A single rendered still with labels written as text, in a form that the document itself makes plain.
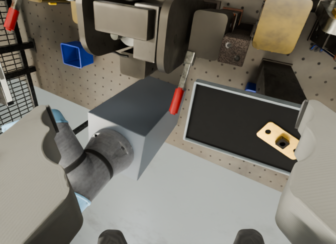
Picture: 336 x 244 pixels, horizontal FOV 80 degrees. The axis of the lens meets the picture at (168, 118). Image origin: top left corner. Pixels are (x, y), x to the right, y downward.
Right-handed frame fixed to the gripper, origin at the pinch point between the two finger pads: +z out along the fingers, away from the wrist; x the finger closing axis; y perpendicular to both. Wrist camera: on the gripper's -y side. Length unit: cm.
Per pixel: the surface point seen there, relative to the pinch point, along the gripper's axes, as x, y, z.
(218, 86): 8.1, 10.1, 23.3
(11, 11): -41, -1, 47
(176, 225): 1, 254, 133
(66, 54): -51, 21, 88
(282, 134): 19.3, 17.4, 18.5
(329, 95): 55, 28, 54
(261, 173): 41, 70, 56
